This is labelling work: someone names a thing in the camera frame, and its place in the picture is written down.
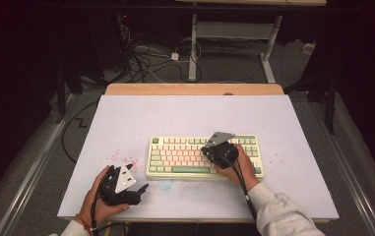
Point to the wooden table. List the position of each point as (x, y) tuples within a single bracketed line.
[(191, 89)]

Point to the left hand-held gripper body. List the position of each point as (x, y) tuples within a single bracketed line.
[(109, 193)]

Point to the person's left hand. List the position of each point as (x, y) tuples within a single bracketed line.
[(88, 209)]

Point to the white board table cover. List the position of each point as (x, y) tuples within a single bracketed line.
[(191, 114)]

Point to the metal floor rail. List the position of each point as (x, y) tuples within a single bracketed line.
[(349, 173), (31, 173)]

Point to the cream pink green keyboard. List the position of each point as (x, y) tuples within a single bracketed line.
[(175, 154)]

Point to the white metal desk frame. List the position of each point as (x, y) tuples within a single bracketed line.
[(234, 30)]

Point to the person's right hand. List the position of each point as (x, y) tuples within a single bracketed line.
[(245, 170)]

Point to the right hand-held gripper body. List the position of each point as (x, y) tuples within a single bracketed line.
[(222, 155)]

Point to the small white power adapter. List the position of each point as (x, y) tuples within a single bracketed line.
[(174, 56)]

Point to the black stand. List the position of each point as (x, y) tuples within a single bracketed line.
[(60, 98), (331, 105)]

